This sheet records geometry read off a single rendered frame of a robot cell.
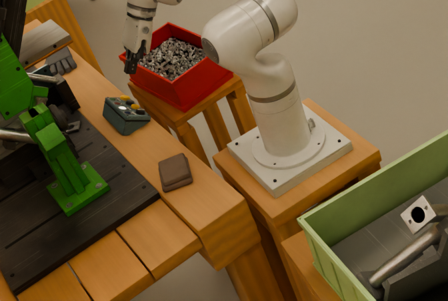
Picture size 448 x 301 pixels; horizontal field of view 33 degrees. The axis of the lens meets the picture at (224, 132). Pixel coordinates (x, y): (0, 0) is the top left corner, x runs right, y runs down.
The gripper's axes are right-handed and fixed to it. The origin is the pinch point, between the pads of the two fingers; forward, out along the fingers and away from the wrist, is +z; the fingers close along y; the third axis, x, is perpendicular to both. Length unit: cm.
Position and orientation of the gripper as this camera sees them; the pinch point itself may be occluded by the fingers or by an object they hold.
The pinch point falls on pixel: (131, 66)
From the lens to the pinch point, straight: 221.0
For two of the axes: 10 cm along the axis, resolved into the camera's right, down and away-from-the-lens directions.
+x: -8.3, 0.1, -5.6
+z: -2.1, 9.2, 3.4
